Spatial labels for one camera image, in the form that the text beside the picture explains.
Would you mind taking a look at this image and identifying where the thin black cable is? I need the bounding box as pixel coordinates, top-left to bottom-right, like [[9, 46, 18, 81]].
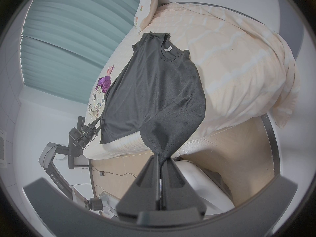
[[91, 166, 139, 178]]

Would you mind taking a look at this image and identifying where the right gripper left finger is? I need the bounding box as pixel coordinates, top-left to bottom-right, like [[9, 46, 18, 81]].
[[116, 155, 160, 218]]

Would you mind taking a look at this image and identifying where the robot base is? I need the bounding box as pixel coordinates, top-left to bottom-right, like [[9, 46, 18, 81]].
[[70, 160, 235, 218]]

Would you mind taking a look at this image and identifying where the bed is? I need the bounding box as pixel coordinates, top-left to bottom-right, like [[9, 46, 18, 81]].
[[81, 0, 305, 180]]

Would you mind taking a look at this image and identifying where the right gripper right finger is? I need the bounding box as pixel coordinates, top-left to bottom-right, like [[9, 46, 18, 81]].
[[160, 157, 207, 218]]

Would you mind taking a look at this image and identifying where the purple garment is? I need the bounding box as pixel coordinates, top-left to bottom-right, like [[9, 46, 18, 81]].
[[97, 76, 112, 93]]

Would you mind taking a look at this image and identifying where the blue-green curtain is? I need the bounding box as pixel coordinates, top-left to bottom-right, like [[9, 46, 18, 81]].
[[21, 0, 144, 102]]

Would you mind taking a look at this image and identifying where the white printed pillow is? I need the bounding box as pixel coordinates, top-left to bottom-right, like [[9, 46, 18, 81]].
[[134, 0, 159, 33]]

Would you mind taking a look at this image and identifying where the black T-shirt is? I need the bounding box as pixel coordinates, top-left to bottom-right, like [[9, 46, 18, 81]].
[[99, 32, 206, 166]]

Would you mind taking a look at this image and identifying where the white printed pyjama garment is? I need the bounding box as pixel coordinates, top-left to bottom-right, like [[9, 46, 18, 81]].
[[87, 87, 108, 117]]

